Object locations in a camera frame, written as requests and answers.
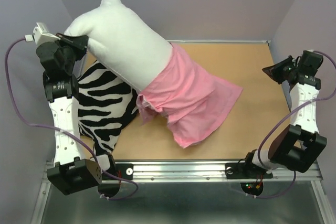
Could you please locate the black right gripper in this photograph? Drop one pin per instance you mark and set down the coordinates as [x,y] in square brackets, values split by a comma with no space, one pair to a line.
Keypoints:
[273,70]

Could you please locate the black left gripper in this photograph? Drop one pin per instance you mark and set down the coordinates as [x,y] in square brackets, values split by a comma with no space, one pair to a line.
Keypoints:
[79,43]

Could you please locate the white pillow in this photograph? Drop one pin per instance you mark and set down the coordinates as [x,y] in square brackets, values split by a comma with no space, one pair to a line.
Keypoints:
[123,42]

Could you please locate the pink satin pillowcase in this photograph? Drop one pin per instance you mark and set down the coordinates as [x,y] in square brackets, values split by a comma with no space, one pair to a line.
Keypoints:
[194,102]

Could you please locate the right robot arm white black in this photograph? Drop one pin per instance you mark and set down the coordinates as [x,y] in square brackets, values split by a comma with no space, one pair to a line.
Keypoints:
[300,143]

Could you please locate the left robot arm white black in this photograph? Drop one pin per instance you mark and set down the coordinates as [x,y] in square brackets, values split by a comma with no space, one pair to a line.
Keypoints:
[73,169]

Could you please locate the zebra striped pillow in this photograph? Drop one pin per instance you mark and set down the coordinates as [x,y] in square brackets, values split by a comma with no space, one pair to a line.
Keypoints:
[107,105]

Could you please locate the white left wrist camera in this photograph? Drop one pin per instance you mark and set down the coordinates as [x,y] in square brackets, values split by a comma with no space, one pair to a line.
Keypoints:
[42,32]

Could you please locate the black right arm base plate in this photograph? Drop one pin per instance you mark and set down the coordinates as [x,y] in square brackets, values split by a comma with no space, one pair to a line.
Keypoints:
[245,171]

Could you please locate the aluminium front mounting rail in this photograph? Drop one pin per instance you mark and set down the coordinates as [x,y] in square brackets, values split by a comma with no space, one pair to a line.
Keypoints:
[198,171]

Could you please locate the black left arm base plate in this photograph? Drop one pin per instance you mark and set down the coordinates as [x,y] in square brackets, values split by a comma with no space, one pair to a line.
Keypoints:
[123,170]

